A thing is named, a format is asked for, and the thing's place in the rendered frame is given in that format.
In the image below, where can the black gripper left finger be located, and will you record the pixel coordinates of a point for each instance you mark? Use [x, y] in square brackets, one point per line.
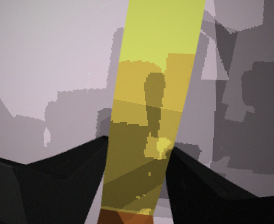
[57, 190]

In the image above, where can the yellow bar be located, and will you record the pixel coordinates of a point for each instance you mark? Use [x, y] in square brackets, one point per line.
[153, 75]

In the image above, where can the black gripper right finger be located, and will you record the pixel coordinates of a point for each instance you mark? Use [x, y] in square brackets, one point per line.
[198, 195]

